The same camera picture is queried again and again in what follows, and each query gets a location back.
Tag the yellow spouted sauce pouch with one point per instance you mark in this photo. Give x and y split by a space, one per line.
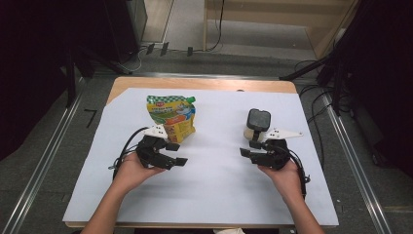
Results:
172 113

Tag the black cabinet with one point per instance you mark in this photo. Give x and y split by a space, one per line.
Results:
126 29

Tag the metal cross rail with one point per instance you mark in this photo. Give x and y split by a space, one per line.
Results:
195 75

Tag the light wooden shelf frame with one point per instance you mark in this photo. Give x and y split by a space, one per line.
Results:
324 29

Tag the long metal floor rail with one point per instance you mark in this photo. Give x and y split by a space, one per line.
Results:
357 169
39 175

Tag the person's left hand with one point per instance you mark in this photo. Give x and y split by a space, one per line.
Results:
131 174

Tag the white cloth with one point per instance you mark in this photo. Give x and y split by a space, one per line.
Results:
229 231

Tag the person's right hand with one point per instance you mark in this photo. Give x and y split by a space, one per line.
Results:
287 182

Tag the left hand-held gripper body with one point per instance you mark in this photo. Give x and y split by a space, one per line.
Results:
152 156

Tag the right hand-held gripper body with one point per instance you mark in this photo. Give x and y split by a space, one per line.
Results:
274 156

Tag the black stand leg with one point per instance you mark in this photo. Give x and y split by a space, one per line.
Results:
302 70

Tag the clear jar with black lid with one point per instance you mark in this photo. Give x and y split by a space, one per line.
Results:
258 120

